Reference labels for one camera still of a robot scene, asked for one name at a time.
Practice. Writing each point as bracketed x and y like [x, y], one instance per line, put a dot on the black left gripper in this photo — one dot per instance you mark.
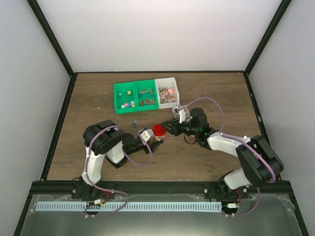
[154, 146]

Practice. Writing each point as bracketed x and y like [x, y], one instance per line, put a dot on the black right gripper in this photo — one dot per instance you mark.
[175, 129]

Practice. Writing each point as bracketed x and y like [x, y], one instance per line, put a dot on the clear plastic jar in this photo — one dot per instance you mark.
[159, 138]

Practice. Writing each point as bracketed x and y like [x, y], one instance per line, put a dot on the red round lid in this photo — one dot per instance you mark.
[159, 130]

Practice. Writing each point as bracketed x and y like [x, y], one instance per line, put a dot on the green bin with square lollipops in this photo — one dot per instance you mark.
[147, 96]

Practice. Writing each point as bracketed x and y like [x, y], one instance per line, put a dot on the green bin with star candies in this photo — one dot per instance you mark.
[125, 98]

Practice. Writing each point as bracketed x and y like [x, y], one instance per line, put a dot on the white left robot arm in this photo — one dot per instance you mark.
[105, 140]

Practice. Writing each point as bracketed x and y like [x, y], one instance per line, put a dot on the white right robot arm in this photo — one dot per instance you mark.
[259, 162]

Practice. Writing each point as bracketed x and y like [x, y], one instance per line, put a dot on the white bin with swirl lollipops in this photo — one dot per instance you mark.
[167, 93]

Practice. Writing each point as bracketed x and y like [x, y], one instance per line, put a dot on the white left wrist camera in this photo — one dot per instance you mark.
[145, 135]

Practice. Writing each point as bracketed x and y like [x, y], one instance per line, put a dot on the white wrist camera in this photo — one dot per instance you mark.
[180, 113]
[145, 135]

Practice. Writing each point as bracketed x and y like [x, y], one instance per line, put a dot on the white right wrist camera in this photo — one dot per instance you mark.
[180, 113]

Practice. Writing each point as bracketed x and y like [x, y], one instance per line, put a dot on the light blue slotted cable duct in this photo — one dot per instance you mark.
[132, 206]

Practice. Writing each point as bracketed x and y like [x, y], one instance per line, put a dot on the black front mounting rail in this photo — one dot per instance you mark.
[207, 189]

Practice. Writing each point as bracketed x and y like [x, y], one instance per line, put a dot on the black enclosure frame post right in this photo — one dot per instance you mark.
[281, 10]

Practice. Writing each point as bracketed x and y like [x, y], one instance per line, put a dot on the black enclosure frame post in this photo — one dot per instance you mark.
[281, 10]
[35, 7]

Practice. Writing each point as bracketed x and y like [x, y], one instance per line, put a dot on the black enclosure frame post left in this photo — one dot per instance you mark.
[35, 7]

